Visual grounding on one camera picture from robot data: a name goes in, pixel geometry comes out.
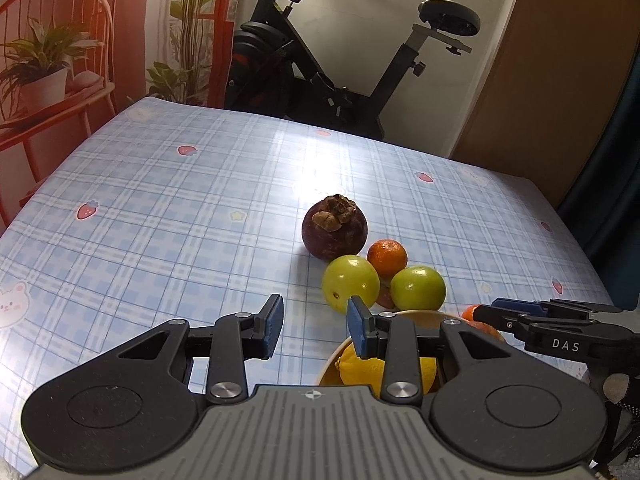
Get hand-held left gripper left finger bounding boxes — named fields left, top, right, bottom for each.
left=107, top=293, right=285, bottom=405

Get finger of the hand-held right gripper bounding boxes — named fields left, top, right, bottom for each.
left=472, top=305, right=541, bottom=333
left=491, top=298, right=617, bottom=317

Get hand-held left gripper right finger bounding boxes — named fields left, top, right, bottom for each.
left=346, top=295, right=540, bottom=405

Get large yellow citrus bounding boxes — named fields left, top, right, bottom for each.
left=336, top=342, right=438, bottom=396

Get green round fruit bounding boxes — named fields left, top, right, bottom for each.
left=321, top=255, right=381, bottom=311
left=390, top=266, right=447, bottom=311

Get yellow bowl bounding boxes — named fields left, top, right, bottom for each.
left=319, top=309, right=506, bottom=401

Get dark purple mangosteen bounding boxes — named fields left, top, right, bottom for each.
left=301, top=194, right=370, bottom=262

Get person's right hand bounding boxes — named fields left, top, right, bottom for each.
left=602, top=373, right=640, bottom=411

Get blue plaid tablecloth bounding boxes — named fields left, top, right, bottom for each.
left=0, top=96, right=616, bottom=480

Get dark blue curtain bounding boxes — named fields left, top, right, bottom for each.
left=557, top=30, right=640, bottom=313

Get brown wooden cabinet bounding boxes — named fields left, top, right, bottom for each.
left=450, top=0, right=633, bottom=208

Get black exercise bike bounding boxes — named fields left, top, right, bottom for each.
left=224, top=0, right=482, bottom=142

